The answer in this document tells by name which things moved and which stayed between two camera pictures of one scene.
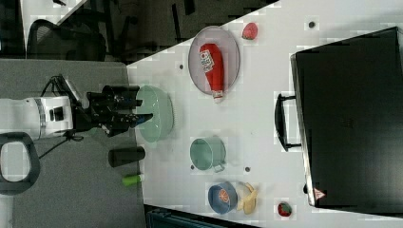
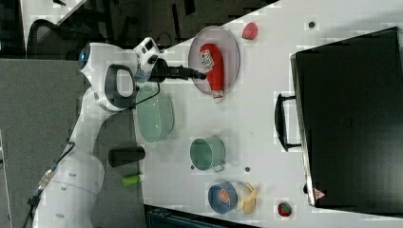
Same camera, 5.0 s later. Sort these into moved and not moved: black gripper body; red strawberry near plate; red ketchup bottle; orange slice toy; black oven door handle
Moved: black gripper body
Not moved: orange slice toy; black oven door handle; red ketchup bottle; red strawberry near plate
